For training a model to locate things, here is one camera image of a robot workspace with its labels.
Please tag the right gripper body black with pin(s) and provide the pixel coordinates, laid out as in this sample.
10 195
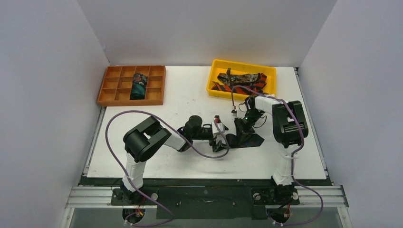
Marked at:
240 126

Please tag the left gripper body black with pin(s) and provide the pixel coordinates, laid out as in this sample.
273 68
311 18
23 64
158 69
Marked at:
205 136

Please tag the navy striped tie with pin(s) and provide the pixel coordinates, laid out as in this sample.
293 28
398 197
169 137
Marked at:
244 140

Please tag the yellow plastic tray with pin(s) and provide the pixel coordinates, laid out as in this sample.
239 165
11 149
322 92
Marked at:
221 66

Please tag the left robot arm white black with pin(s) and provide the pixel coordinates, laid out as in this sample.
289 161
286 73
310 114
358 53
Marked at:
143 141

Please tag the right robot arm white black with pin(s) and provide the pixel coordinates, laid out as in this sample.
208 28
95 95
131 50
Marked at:
289 130

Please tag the orange black striped tie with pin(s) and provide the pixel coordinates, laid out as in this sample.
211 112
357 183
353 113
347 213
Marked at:
257 87

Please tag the rolled green patterned tie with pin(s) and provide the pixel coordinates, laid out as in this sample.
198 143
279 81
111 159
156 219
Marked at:
139 85

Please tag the orange wooden divider tray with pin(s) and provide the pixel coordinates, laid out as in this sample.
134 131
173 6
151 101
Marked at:
117 83

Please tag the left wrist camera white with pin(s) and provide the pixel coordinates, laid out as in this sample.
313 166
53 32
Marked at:
218 127

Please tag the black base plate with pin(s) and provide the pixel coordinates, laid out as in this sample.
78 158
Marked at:
205 199

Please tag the aluminium frame rail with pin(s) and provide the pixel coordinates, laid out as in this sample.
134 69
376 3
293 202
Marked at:
100 197

